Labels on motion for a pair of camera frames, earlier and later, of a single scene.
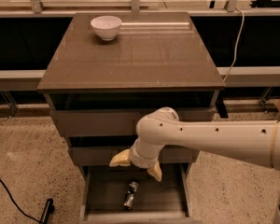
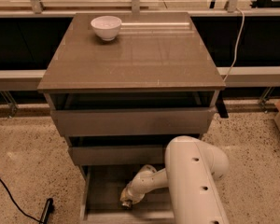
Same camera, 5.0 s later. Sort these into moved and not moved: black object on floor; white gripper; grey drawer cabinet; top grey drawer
Moved: white gripper
Not moved: black object on floor; top grey drawer; grey drawer cabinet
